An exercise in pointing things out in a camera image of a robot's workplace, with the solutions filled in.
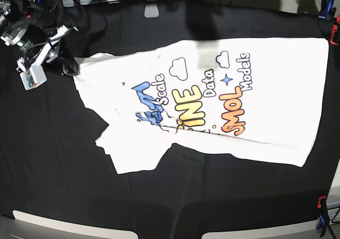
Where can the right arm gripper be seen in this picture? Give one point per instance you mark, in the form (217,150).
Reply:
(52,54)

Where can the white printed t-shirt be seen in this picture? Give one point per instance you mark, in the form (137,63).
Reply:
(253,98)

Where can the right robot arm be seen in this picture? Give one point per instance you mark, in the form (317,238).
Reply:
(38,28)

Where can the red clamp back right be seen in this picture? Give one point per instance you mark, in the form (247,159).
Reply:
(335,32)

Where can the red clamp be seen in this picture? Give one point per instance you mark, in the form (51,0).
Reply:
(322,216)
(335,32)

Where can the red clamp front right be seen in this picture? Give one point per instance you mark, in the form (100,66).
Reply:
(322,216)

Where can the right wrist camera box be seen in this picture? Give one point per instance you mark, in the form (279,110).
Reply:
(33,77)

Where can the grey table mount plate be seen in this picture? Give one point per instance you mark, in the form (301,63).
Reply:
(151,11)

